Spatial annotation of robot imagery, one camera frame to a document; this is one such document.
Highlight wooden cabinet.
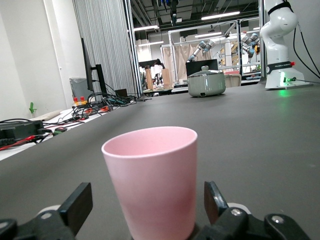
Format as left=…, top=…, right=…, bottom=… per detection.
left=160, top=68, right=174, bottom=90

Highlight black power supply box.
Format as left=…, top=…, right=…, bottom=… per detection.
left=0, top=119, right=45, bottom=149

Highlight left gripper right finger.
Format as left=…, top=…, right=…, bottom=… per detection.
left=194, top=181, right=311, bottom=240

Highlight grey jointed robot arm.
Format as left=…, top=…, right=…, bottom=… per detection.
left=240, top=32, right=261, bottom=58
left=186, top=37, right=232, bottom=63

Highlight white keyboard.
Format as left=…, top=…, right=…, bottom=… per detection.
left=31, top=109, right=62, bottom=122

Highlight red wire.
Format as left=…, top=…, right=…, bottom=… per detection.
left=0, top=134, right=52, bottom=151

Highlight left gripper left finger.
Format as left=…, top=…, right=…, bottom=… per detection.
left=0, top=182, right=93, bottom=240

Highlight ceiling strip light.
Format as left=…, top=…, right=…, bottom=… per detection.
left=193, top=31, right=223, bottom=39
left=200, top=10, right=241, bottom=21
left=137, top=40, right=165, bottom=48
left=133, top=24, right=160, bottom=32

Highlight green terminal connector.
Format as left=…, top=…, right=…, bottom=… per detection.
left=52, top=126, right=68, bottom=136

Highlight aluminium frame cell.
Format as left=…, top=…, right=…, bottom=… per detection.
left=167, top=17, right=263, bottom=88

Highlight pink plastic cup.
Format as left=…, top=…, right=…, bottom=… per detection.
left=101, top=126, right=199, bottom=240

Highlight hanging ceiling camera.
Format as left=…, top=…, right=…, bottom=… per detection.
left=170, top=0, right=179, bottom=26

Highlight green plastic clip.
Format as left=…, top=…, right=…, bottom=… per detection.
left=28, top=101, right=38, bottom=119

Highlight grey bin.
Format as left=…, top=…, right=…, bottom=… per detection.
left=69, top=77, right=89, bottom=101

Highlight sage green cooking pot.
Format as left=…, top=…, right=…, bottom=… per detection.
left=186, top=71, right=227, bottom=98

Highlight white crate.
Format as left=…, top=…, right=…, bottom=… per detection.
left=223, top=73, right=243, bottom=88

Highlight black monitor on stand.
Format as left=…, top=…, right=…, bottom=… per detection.
left=80, top=37, right=108, bottom=95

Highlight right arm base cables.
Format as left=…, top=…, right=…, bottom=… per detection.
left=284, top=21, right=320, bottom=85

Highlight black flat screen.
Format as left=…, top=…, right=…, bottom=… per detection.
left=185, top=59, right=219, bottom=77

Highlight tangle of black cables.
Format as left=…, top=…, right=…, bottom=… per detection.
left=71, top=91, right=152, bottom=122

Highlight beige curtain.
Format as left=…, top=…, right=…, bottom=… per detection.
left=161, top=42, right=213, bottom=85

